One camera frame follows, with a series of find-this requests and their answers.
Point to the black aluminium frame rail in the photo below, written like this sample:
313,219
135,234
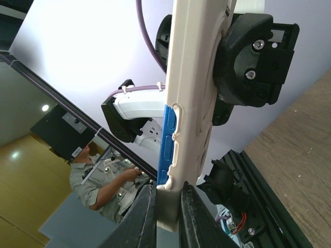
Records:
266,221

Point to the person in striped shirt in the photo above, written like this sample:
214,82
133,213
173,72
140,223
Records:
108,188

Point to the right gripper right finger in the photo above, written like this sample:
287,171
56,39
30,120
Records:
197,227

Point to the blue phone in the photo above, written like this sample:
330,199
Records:
166,145

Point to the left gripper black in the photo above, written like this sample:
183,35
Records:
252,63

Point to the black box with label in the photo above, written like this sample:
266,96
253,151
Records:
66,134

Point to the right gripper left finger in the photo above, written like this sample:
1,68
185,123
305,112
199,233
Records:
138,227

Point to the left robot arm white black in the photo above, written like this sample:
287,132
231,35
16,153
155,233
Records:
131,113

